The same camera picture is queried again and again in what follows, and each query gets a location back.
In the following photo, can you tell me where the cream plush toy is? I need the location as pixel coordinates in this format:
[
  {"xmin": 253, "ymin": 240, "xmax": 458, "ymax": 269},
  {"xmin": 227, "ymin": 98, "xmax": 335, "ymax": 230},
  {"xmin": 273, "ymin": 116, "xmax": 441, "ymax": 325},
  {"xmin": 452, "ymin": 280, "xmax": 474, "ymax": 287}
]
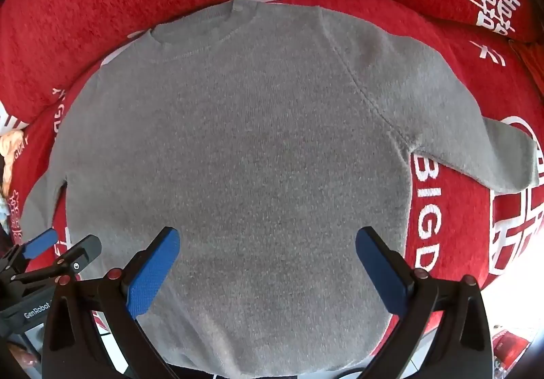
[{"xmin": 0, "ymin": 130, "xmax": 27, "ymax": 198}]

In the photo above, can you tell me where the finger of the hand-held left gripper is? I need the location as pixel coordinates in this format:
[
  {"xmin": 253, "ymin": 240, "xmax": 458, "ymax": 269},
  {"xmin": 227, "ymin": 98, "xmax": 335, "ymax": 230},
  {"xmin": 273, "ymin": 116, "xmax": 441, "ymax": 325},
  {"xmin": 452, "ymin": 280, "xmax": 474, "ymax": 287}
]
[
  {"xmin": 0, "ymin": 228, "xmax": 59, "ymax": 274},
  {"xmin": 12, "ymin": 235, "xmax": 103, "ymax": 285}
]

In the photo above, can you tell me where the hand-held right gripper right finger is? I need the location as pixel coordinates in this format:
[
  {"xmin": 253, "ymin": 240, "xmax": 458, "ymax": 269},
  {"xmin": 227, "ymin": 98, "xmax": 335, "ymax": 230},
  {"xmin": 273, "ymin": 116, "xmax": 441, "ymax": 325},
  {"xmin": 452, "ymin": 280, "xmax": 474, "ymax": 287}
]
[{"xmin": 355, "ymin": 227, "xmax": 496, "ymax": 379}]

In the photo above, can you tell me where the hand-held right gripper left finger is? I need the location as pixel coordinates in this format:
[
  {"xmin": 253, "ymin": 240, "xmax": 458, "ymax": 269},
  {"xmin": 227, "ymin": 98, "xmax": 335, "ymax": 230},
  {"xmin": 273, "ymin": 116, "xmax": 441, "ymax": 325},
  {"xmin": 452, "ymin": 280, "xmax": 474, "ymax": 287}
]
[{"xmin": 41, "ymin": 227, "xmax": 181, "ymax": 379}]

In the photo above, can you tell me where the red box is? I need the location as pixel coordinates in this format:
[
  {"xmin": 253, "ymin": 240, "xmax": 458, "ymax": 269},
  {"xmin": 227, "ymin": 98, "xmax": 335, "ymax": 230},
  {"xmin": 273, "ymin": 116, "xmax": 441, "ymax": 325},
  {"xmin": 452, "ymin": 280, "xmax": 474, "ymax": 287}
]
[{"xmin": 493, "ymin": 330, "xmax": 532, "ymax": 368}]

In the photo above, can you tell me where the grey towel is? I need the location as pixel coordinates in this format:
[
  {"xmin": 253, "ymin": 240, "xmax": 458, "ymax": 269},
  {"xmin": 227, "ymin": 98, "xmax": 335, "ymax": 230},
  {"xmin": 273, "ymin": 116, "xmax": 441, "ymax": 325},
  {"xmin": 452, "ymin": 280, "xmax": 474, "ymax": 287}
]
[{"xmin": 19, "ymin": 0, "xmax": 540, "ymax": 377}]

